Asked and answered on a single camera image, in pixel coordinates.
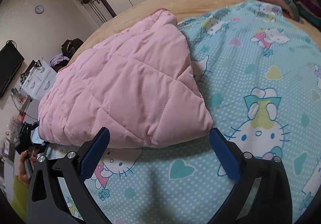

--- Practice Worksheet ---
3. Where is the tan bed blanket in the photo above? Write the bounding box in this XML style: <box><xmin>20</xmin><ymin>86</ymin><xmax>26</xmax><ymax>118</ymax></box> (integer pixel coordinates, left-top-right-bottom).
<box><xmin>66</xmin><ymin>0</ymin><xmax>254</xmax><ymax>66</ymax></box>

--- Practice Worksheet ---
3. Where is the pink quilted jacket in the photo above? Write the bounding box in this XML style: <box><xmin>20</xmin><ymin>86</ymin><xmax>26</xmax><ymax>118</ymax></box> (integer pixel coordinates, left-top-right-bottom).
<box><xmin>38</xmin><ymin>9</ymin><xmax>213</xmax><ymax>148</ymax></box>

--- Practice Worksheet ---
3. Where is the teal cartoon cat bedsheet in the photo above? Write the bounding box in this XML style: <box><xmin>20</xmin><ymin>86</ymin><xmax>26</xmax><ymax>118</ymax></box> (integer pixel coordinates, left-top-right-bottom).
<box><xmin>32</xmin><ymin>0</ymin><xmax>321</xmax><ymax>224</ymax></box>

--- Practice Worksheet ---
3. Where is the person's left hand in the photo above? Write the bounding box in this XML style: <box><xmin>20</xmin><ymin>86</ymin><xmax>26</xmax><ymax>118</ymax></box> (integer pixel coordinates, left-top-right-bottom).
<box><xmin>17</xmin><ymin>149</ymin><xmax>38</xmax><ymax>184</ymax></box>

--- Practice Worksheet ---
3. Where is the white drawer chest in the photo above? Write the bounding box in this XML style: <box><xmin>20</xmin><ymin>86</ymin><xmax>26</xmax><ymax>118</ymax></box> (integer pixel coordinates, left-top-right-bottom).
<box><xmin>20</xmin><ymin>60</ymin><xmax>57</xmax><ymax>101</ymax></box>

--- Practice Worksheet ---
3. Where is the black bag on floor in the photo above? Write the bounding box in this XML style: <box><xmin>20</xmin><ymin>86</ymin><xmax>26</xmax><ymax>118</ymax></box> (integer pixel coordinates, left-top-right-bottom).
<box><xmin>61</xmin><ymin>38</ymin><xmax>84</xmax><ymax>58</ymax></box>

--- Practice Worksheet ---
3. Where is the purple wall clock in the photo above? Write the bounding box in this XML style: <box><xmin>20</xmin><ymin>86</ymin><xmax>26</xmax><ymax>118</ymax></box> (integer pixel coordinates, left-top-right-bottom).
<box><xmin>34</xmin><ymin>5</ymin><xmax>45</xmax><ymax>14</ymax></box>

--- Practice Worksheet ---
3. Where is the black wall television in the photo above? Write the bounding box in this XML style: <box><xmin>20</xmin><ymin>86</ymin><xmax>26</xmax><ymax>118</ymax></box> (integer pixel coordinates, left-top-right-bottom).
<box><xmin>0</xmin><ymin>40</ymin><xmax>24</xmax><ymax>97</ymax></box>

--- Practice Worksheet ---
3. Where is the purple clothes pile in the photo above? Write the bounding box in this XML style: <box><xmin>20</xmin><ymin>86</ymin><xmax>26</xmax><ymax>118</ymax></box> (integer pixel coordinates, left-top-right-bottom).
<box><xmin>50</xmin><ymin>54</ymin><xmax>70</xmax><ymax>68</ymax></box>

